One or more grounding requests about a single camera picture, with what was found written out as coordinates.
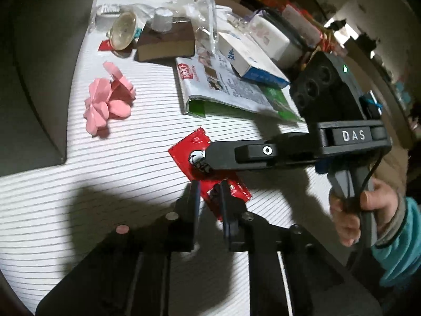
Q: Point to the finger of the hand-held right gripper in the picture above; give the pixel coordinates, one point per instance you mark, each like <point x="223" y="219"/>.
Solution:
<point x="230" y="156"/>

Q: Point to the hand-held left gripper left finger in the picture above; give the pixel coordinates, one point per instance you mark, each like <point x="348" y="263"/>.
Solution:
<point x="196" y="197"/>

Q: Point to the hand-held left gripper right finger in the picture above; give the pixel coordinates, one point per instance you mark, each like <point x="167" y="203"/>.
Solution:
<point x="225" y="200"/>

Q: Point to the large red snack packet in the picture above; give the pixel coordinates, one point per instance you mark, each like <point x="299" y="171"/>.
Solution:
<point x="187" y="148"/>

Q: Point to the brown box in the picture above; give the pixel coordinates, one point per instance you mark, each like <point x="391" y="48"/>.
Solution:
<point x="164" y="42"/>

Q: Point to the black storage container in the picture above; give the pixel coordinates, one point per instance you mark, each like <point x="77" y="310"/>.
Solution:
<point x="26" y="89"/>

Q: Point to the person's right forearm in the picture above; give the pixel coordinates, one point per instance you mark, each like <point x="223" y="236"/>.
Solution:
<point x="401" y="253"/>

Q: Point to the person's right hand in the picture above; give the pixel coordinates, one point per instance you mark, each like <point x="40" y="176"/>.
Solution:
<point x="381" y="200"/>

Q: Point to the green packet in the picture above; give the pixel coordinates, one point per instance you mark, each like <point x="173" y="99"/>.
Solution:
<point x="279" y="102"/>

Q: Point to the printed magazine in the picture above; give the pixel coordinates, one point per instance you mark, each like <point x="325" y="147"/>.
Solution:
<point x="223" y="85"/>

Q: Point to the white tissue pack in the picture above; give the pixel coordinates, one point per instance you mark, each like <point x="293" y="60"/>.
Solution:
<point x="269" y="38"/>

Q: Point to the white and blue box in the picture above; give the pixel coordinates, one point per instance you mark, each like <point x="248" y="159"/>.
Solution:
<point x="243" y="59"/>

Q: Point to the pink flower-shaped toy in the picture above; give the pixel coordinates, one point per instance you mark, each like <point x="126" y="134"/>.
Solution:
<point x="108" y="102"/>

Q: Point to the clear plastic bags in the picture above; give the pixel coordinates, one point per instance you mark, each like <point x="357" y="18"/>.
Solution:
<point x="204" y="13"/>

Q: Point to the small white cup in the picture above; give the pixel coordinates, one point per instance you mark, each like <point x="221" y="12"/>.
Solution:
<point x="161" y="19"/>

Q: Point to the clear round cup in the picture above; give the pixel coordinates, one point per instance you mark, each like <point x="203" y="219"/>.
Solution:
<point x="123" y="31"/>

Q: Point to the small red packet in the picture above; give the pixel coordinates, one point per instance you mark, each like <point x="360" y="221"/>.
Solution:
<point x="106" y="44"/>

